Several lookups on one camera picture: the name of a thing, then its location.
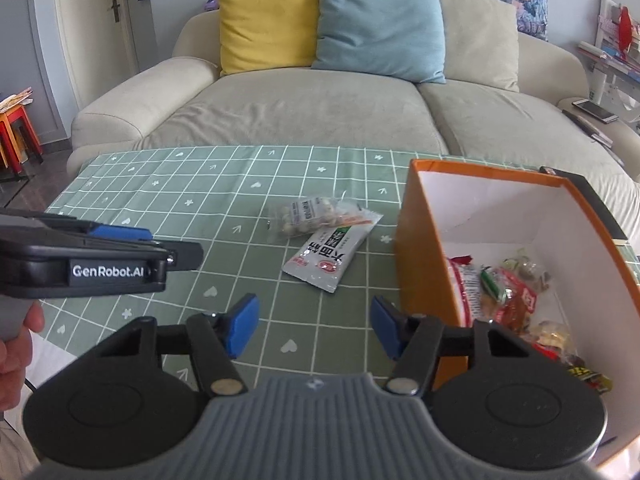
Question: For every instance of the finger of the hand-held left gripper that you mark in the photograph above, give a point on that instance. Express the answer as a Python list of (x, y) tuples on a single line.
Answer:
[(122, 233), (182, 254)]

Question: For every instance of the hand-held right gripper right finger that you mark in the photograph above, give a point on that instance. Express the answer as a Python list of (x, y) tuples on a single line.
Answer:
[(387, 327)]

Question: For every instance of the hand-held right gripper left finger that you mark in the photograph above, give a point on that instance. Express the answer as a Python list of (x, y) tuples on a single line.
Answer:
[(242, 322)]

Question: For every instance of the orange cardboard box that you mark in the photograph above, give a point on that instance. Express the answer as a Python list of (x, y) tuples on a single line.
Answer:
[(420, 240)]

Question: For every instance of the white snack packet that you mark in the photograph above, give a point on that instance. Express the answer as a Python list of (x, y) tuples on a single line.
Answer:
[(320, 260)]

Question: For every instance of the green sausage packet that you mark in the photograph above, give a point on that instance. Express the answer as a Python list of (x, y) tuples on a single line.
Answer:
[(491, 285)]

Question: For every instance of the clear bag of round nuts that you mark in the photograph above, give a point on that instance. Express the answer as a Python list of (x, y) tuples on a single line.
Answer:
[(300, 216)]

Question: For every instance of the brown meat snack packet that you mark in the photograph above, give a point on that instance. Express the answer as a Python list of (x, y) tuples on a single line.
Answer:
[(515, 310)]

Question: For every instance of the clear candy packet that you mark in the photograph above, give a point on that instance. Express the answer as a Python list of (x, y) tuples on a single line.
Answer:
[(525, 265)]

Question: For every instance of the yellowish bread snack packet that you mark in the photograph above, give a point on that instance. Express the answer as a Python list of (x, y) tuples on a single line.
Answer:
[(550, 332)]

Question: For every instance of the red snack packet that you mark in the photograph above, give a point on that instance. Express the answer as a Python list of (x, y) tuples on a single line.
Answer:
[(550, 351)]

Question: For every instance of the black and yellow snack packet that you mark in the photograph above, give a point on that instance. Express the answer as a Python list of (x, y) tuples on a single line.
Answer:
[(590, 376)]

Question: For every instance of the person's left hand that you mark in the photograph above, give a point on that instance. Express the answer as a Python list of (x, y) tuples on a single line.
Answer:
[(15, 360)]

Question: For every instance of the green checked tablecloth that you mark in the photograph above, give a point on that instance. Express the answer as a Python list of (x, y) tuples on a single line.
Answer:
[(150, 200)]

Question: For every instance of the red plastic stool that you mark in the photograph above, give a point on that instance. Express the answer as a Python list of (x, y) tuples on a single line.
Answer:
[(15, 135)]

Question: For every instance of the beige sofa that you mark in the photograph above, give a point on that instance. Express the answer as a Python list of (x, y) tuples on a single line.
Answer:
[(300, 110)]

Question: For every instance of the white door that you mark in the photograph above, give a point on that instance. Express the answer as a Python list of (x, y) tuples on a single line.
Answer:
[(90, 35)]

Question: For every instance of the black flat device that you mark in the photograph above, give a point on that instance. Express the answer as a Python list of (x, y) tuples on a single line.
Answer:
[(595, 205)]

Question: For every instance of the purple object behind sofa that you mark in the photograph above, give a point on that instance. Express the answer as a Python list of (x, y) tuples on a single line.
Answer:
[(212, 3)]

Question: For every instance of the yellow pillow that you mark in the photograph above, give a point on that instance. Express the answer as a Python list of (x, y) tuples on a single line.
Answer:
[(265, 20)]

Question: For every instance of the black remote control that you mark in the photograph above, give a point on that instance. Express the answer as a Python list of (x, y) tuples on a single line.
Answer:
[(585, 127)]

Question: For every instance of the smartphone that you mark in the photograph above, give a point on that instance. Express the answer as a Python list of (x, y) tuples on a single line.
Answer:
[(595, 111)]

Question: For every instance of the light blue pillow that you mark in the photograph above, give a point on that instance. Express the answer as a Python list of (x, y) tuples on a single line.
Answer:
[(380, 25)]

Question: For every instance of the beige pillow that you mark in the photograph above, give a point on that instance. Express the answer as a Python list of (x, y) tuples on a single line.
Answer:
[(480, 35)]

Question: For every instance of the white desk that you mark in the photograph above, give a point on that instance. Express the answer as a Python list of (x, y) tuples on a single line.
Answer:
[(615, 70)]

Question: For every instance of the red hanging ornament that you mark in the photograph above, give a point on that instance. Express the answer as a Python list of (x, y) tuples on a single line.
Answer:
[(625, 30)]

